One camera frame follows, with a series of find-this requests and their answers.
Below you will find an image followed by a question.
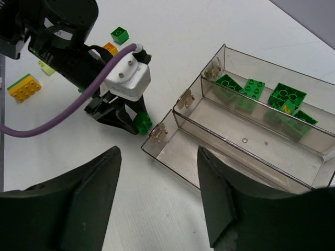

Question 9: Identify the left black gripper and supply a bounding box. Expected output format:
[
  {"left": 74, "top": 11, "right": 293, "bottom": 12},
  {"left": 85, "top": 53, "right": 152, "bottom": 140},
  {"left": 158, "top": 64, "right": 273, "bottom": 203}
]
[{"left": 84, "top": 95, "right": 147, "bottom": 135}]

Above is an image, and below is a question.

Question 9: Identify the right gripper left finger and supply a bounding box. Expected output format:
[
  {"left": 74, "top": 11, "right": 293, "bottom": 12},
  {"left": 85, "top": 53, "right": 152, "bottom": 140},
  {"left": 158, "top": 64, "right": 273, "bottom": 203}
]
[{"left": 1, "top": 146, "right": 121, "bottom": 250}]

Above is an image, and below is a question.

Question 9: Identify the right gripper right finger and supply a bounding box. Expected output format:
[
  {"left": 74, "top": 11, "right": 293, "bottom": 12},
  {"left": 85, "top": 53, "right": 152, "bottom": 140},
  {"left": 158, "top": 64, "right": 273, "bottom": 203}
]
[{"left": 197, "top": 146, "right": 334, "bottom": 250}]

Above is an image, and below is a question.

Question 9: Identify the green lego tall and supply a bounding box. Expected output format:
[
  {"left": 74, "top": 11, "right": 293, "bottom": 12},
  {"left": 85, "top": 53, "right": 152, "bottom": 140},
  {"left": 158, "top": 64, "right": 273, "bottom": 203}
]
[{"left": 215, "top": 74, "right": 243, "bottom": 102}]

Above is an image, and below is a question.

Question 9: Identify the green lego upside-down rectangular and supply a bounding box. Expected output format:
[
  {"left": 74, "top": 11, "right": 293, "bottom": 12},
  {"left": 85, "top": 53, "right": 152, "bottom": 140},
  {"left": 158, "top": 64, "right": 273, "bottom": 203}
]
[{"left": 267, "top": 83, "right": 307, "bottom": 109}]

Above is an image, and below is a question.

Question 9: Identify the green 2x4 lego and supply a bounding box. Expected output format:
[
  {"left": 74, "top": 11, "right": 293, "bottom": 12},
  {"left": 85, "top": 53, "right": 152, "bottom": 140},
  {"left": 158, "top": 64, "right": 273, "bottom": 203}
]
[{"left": 240, "top": 78, "right": 265, "bottom": 100}]

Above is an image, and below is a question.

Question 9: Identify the orange lego brick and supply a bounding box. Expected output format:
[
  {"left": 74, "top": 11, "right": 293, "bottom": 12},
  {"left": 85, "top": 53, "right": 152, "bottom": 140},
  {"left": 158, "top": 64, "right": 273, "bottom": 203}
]
[{"left": 103, "top": 42, "right": 119, "bottom": 56}]

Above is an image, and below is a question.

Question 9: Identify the green lego square upside-down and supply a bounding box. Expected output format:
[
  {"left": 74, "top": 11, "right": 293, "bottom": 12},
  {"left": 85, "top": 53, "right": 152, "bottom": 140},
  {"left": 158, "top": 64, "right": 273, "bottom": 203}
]
[{"left": 110, "top": 27, "right": 129, "bottom": 45}]

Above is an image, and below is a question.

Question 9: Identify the light green 2x3 lego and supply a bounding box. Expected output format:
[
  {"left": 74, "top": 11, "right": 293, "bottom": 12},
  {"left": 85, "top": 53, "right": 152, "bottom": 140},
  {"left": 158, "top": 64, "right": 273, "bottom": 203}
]
[{"left": 38, "top": 60, "right": 55, "bottom": 76}]

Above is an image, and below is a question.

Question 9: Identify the yellow green stacked lego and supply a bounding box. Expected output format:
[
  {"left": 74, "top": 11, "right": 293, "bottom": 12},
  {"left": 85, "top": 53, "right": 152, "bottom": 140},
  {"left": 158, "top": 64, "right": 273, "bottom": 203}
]
[{"left": 7, "top": 74, "right": 41, "bottom": 102}]

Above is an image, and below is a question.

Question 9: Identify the clear three-compartment container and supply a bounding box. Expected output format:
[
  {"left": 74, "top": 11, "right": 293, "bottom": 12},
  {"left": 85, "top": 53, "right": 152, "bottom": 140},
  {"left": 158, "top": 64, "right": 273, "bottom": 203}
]
[{"left": 141, "top": 45, "right": 334, "bottom": 193}]

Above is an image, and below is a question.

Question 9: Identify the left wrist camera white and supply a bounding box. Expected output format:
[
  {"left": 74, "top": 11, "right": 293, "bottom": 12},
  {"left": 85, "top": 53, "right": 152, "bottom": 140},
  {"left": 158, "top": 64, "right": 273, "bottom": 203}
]
[{"left": 99, "top": 55, "right": 151, "bottom": 101}]

